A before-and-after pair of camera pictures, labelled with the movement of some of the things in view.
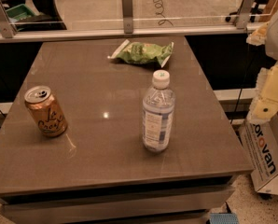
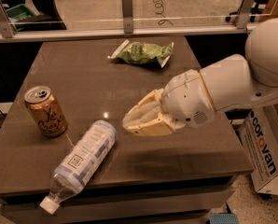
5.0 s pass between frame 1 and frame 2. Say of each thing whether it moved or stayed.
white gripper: moved
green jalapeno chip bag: stayed
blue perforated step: stayed
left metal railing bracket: stayed
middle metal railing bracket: stayed
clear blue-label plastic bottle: moved
